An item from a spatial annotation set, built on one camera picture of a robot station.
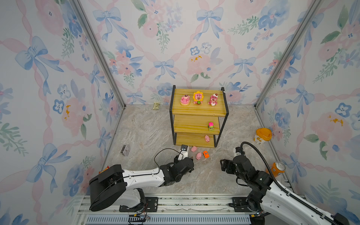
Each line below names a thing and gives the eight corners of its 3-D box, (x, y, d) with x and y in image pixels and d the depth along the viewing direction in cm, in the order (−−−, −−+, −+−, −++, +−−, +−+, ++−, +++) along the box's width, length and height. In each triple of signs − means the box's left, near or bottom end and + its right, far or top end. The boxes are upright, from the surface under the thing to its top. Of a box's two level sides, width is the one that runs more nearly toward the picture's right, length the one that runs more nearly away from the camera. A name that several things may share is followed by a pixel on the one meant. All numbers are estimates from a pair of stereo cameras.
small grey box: (123, 155, 94) (120, 151, 89) (126, 148, 97) (123, 144, 92) (127, 156, 93) (124, 152, 89) (130, 149, 96) (128, 145, 92)
